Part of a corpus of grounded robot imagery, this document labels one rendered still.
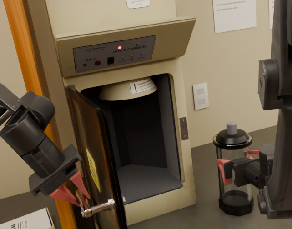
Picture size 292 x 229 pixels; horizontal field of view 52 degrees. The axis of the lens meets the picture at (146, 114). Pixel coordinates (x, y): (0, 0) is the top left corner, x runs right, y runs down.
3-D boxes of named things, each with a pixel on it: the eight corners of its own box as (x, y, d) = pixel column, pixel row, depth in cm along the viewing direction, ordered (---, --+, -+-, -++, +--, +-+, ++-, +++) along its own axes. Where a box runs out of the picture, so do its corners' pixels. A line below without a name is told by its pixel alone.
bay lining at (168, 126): (91, 174, 109) (70, 78, 99) (158, 156, 116) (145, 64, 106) (103, 210, 86) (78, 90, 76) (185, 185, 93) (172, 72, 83)
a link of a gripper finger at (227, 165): (209, 152, 85) (228, 166, 77) (231, 146, 87) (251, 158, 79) (211, 173, 87) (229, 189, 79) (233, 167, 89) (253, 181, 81)
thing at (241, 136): (210, 143, 89) (208, 122, 87) (237, 136, 91) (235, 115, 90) (227, 154, 81) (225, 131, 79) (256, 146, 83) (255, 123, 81)
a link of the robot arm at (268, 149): (261, 218, 65) (304, 216, 63) (257, 171, 61) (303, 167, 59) (252, 186, 76) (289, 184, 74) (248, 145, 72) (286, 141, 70)
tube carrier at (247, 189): (211, 199, 95) (205, 136, 89) (240, 189, 98) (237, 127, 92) (230, 218, 85) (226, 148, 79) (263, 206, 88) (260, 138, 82)
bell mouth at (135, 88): (94, 93, 97) (91, 76, 95) (147, 82, 101) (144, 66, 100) (104, 104, 80) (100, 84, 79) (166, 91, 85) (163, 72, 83)
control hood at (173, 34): (61, 77, 74) (52, 35, 71) (181, 55, 82) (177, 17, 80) (63, 83, 64) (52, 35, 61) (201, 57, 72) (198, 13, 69)
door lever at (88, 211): (100, 190, 63) (98, 179, 63) (113, 213, 55) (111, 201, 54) (75, 199, 62) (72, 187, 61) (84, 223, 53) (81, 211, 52)
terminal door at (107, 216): (99, 222, 85) (69, 84, 74) (139, 307, 58) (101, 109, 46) (96, 223, 85) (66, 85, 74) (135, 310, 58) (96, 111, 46)
